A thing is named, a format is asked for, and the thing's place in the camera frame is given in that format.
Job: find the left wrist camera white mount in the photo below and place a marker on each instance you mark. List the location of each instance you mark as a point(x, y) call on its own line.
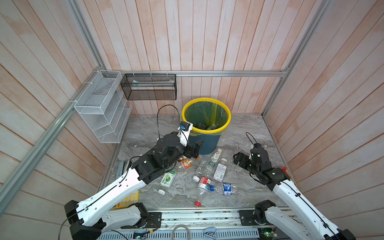
point(184, 132)

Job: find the yellow-green bin liner bag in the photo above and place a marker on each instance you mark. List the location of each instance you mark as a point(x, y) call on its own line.
point(202, 112)

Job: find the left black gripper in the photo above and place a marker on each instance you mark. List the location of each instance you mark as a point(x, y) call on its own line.
point(189, 154)

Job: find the blue bin with yellow rim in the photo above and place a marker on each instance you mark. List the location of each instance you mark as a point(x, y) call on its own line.
point(209, 145)

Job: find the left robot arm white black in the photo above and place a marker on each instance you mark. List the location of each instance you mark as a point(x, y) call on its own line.
point(90, 218)

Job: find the blue label blue cap bottle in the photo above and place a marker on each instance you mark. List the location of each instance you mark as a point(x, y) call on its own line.
point(225, 189)

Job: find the clear bottle white text label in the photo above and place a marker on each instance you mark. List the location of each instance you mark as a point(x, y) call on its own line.
point(221, 169)

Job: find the clear bottle orange cap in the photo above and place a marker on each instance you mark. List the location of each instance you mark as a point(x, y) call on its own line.
point(212, 127)

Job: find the crushed clear bottle bird label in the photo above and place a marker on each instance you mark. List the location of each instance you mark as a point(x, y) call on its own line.
point(217, 154)

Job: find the clear bottle white green label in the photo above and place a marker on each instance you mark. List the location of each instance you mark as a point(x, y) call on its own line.
point(206, 169)

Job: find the red blue label bottle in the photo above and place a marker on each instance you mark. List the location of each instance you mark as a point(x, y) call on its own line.
point(205, 184)

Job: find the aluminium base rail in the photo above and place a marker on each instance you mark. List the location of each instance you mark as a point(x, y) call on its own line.
point(198, 219)

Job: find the yellow perforated plate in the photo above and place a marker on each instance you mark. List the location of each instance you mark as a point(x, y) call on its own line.
point(127, 201)

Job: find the white black eraser brush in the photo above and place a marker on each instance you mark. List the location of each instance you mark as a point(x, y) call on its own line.
point(122, 168)

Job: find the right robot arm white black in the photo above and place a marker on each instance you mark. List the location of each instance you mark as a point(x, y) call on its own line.
point(313, 224)

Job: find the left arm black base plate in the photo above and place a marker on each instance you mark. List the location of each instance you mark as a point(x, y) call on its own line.
point(152, 220)

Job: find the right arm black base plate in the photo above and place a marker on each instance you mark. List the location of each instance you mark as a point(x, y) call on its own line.
point(247, 217)

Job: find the clear bottle red cap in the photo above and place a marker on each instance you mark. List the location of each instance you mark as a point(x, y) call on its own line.
point(190, 203)

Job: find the black mesh wall basket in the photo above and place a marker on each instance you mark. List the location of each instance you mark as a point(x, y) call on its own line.
point(142, 87)

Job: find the blue clip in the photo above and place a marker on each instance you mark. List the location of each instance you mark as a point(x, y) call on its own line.
point(210, 233)

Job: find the clear bottle white cap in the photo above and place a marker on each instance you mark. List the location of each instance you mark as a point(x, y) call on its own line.
point(181, 185)

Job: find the white wire mesh shelf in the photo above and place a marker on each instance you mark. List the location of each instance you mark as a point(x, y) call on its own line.
point(104, 107)

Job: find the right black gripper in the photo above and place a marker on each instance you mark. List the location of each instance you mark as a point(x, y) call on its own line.
point(244, 158)

